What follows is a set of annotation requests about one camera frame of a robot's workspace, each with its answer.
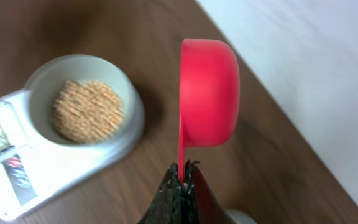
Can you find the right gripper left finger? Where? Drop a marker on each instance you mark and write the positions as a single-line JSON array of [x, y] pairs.
[[165, 208]]

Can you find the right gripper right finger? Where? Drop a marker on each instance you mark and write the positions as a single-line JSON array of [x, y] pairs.
[[200, 205]]

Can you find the red measuring scoop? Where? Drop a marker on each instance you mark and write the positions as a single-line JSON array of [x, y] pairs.
[[209, 96]]

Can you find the soybeans in bowl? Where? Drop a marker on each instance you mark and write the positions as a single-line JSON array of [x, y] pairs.
[[87, 112]]

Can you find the white digital kitchen scale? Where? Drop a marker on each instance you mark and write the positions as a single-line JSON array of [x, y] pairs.
[[34, 169]]

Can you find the grey round bowl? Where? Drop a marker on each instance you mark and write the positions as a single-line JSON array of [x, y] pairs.
[[45, 83]]

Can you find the clear plastic container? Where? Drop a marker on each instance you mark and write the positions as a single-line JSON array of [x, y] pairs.
[[240, 217]]

